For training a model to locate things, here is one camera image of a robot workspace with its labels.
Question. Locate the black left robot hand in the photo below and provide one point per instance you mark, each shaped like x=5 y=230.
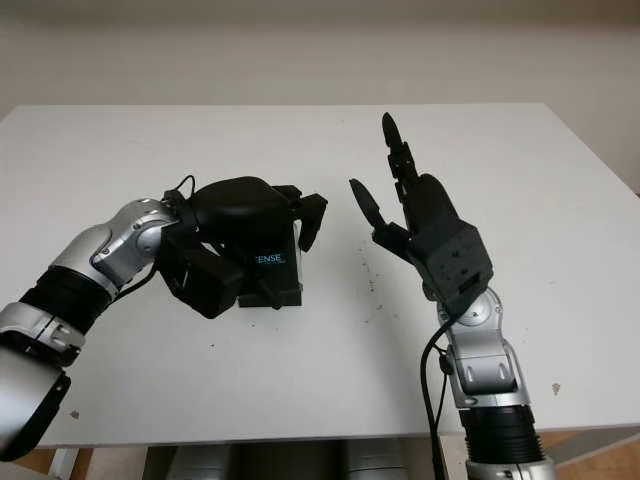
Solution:
x=240 y=210

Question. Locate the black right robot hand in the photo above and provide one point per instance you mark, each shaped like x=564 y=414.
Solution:
x=430 y=210

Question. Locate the black RealSense box lid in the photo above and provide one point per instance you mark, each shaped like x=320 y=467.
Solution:
x=280 y=265

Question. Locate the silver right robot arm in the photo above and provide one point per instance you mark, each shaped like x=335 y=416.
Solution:
x=490 y=380

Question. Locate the black box base with insert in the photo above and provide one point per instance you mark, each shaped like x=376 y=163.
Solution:
x=290 y=297

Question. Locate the grey left robot leg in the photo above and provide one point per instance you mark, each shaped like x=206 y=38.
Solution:
x=200 y=462

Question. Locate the grey robot leg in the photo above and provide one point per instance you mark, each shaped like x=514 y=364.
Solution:
x=200 y=462
x=375 y=462

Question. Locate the dark robot pelvis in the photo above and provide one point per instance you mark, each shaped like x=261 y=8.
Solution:
x=287 y=462

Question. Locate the grey right robot leg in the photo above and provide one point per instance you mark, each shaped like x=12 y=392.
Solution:
x=375 y=462

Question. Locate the white table leg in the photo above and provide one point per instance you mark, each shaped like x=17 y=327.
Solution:
x=62 y=462

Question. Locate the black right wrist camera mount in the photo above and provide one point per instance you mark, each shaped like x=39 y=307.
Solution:
x=455 y=265

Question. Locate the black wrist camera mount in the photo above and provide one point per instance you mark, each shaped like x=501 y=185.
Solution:
x=455 y=265
x=205 y=285

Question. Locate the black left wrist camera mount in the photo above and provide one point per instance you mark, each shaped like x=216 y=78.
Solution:
x=205 y=285

